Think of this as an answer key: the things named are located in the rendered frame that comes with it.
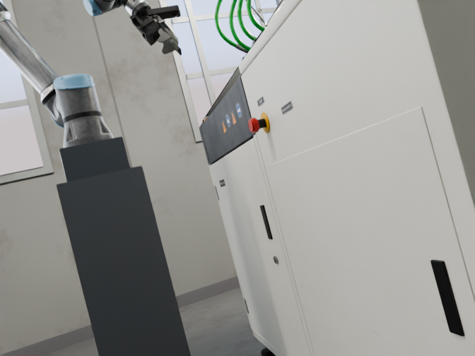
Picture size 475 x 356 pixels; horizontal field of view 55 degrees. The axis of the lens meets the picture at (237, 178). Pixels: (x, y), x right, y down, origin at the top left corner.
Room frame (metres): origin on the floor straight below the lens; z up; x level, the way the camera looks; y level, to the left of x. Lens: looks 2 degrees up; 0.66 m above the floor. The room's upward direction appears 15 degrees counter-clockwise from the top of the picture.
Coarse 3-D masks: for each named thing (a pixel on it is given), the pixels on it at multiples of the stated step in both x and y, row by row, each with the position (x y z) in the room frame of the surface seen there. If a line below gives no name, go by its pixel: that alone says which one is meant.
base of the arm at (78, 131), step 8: (80, 112) 1.34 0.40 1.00; (88, 112) 1.35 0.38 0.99; (96, 112) 1.37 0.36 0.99; (64, 120) 1.35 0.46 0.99; (72, 120) 1.34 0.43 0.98; (80, 120) 1.34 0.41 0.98; (88, 120) 1.34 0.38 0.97; (96, 120) 1.36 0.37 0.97; (72, 128) 1.34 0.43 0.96; (80, 128) 1.33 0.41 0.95; (88, 128) 1.33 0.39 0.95; (96, 128) 1.34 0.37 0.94; (104, 128) 1.37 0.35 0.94; (64, 136) 1.35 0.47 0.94; (72, 136) 1.34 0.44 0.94; (80, 136) 1.32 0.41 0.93; (88, 136) 1.32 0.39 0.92; (96, 136) 1.33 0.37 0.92; (104, 136) 1.35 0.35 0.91; (112, 136) 1.39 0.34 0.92; (64, 144) 1.34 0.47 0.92; (72, 144) 1.32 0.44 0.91; (80, 144) 1.32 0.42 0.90
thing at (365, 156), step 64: (320, 0) 0.72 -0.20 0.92; (384, 0) 0.58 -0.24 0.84; (448, 0) 0.53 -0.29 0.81; (256, 64) 1.07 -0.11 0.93; (320, 64) 0.78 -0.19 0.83; (384, 64) 0.61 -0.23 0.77; (448, 64) 0.53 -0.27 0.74; (320, 128) 0.84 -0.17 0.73; (384, 128) 0.65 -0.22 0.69; (448, 128) 0.53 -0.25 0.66; (320, 192) 0.90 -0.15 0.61; (384, 192) 0.69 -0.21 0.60; (448, 192) 0.56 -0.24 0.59; (320, 256) 0.99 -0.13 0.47; (384, 256) 0.74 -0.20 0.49; (448, 256) 0.59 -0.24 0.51; (320, 320) 1.08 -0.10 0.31; (384, 320) 0.79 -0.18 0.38; (448, 320) 0.61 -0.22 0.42
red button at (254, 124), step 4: (264, 116) 1.09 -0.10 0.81; (252, 120) 1.08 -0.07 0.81; (256, 120) 1.08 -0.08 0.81; (260, 120) 1.09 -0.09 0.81; (264, 120) 1.09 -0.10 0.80; (268, 120) 1.08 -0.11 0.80; (252, 124) 1.08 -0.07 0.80; (256, 124) 1.08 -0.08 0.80; (260, 124) 1.09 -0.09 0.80; (264, 124) 1.09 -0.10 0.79; (268, 124) 1.08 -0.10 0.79; (252, 128) 1.08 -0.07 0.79; (256, 128) 1.08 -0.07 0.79; (260, 128) 1.10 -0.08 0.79; (264, 128) 1.11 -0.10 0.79; (268, 128) 1.09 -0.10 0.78; (252, 132) 1.10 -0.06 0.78; (268, 132) 1.10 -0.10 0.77
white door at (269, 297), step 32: (224, 160) 1.60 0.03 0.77; (256, 160) 1.25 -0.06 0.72; (224, 192) 1.72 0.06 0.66; (256, 192) 1.33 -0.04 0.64; (256, 224) 1.41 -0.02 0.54; (256, 256) 1.51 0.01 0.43; (256, 288) 1.62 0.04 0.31; (288, 288) 1.26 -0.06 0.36; (256, 320) 1.75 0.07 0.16; (288, 320) 1.34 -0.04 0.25; (288, 352) 1.43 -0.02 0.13
